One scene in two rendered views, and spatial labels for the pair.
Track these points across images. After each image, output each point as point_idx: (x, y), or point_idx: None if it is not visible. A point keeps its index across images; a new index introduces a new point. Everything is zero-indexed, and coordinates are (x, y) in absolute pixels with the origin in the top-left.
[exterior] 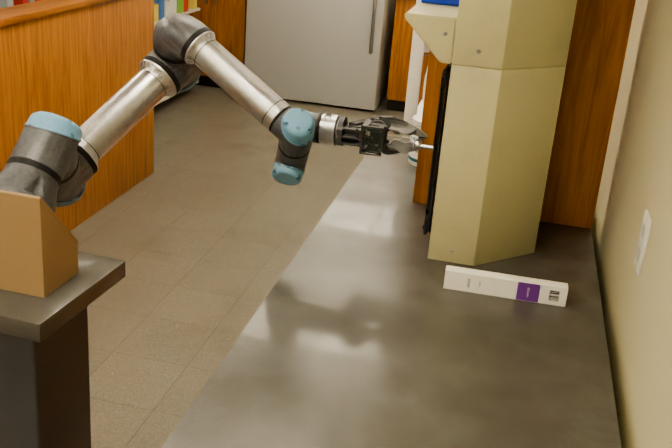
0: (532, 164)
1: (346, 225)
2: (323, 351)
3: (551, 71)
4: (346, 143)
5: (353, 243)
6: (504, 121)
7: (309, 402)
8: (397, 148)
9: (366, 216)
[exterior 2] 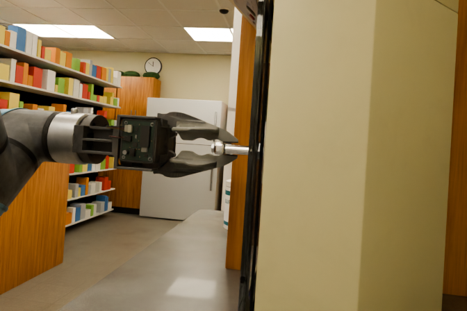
0: (429, 178)
1: (110, 309)
2: None
3: (443, 12)
4: (91, 150)
5: None
6: (387, 78)
7: None
8: (186, 161)
9: (152, 291)
